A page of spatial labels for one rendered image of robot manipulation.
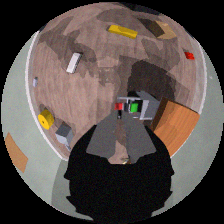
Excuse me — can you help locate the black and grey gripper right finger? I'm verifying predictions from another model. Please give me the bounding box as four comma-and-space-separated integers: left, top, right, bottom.
119, 109, 175, 176

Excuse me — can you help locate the yellow flat bar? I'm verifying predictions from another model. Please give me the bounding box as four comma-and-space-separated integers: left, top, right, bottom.
109, 25, 138, 39

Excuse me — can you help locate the red toy brick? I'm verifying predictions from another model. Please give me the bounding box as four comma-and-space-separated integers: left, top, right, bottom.
184, 52, 194, 60

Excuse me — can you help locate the yellow cylinder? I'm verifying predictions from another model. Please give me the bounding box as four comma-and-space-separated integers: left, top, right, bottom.
38, 109, 54, 129

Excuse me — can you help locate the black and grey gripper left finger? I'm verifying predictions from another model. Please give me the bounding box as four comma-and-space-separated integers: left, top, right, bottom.
64, 109, 119, 181

